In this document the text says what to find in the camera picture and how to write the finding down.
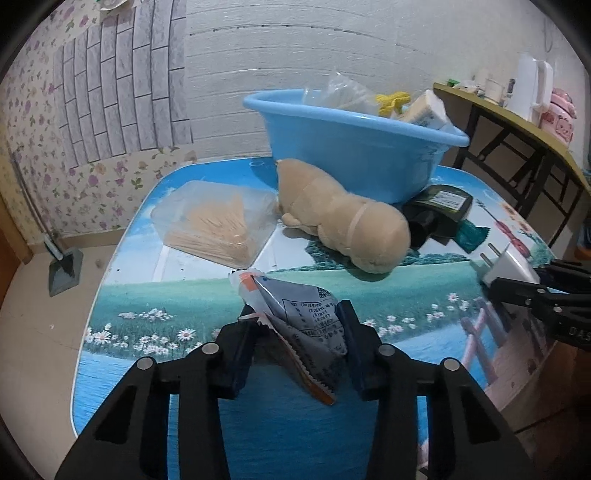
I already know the clear box of toothpicks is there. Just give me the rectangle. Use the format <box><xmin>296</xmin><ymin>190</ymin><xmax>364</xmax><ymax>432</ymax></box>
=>
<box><xmin>150</xmin><ymin>180</ymin><xmax>279</xmax><ymax>269</ymax></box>

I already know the pink cartoon container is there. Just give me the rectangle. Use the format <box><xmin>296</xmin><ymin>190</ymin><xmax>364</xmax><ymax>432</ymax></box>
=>
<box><xmin>540</xmin><ymin>88</ymin><xmax>577</xmax><ymax>147</ymax></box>

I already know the blue plastic basin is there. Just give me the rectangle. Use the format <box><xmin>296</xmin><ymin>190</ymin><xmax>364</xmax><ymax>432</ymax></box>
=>
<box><xmin>243</xmin><ymin>89</ymin><xmax>470</xmax><ymax>204</ymax></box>

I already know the tan plush toy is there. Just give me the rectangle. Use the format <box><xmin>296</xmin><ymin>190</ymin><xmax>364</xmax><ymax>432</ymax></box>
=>
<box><xmin>276</xmin><ymin>159</ymin><xmax>411</xmax><ymax>274</ymax></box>

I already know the teal green cloth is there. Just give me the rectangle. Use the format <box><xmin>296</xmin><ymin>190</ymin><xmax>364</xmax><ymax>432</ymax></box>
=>
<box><xmin>454</xmin><ymin>220</ymin><xmax>490</xmax><ymax>254</ymax></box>

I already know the white paper cup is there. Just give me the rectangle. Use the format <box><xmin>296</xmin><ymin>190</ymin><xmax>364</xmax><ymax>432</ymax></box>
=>
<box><xmin>484</xmin><ymin>78</ymin><xmax>504</xmax><ymax>105</ymax></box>

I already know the side table black frame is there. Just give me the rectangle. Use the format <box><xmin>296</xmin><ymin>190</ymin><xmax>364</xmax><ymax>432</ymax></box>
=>
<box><xmin>433</xmin><ymin>83</ymin><xmax>590</xmax><ymax>246</ymax></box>

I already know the white power adapter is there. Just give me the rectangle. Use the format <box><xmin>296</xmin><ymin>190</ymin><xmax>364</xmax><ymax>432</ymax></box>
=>
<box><xmin>481</xmin><ymin>243</ymin><xmax>540</xmax><ymax>287</ymax></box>

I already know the printed snack wrapper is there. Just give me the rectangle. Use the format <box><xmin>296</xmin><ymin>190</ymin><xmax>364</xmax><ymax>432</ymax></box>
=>
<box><xmin>229</xmin><ymin>270</ymin><xmax>348</xmax><ymax>405</ymax></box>

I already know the black label packet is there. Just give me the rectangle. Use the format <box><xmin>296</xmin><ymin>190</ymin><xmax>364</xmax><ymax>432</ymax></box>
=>
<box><xmin>402</xmin><ymin>185</ymin><xmax>473</xmax><ymax>250</ymax></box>

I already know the Face tissue pack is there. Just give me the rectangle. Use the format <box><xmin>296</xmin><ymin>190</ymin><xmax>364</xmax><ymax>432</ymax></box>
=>
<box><xmin>398</xmin><ymin>89</ymin><xmax>453</xmax><ymax>132</ymax></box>

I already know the yellow mesh bag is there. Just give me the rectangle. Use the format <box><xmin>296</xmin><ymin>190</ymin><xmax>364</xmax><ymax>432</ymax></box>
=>
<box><xmin>376</xmin><ymin>91</ymin><xmax>412</xmax><ymax>118</ymax></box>

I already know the white electric kettle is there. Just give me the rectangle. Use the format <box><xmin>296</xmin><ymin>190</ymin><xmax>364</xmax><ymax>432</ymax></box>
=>
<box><xmin>506</xmin><ymin>53</ymin><xmax>554</xmax><ymax>126</ymax></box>

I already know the dustpan with metal handle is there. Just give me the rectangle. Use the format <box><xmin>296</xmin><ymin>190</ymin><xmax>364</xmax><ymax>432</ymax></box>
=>
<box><xmin>9</xmin><ymin>152</ymin><xmax>83</xmax><ymax>297</ymax></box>

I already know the clear plastic bag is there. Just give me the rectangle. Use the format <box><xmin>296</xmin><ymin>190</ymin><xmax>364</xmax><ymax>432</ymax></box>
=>
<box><xmin>303</xmin><ymin>71</ymin><xmax>379</xmax><ymax>116</ymax></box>

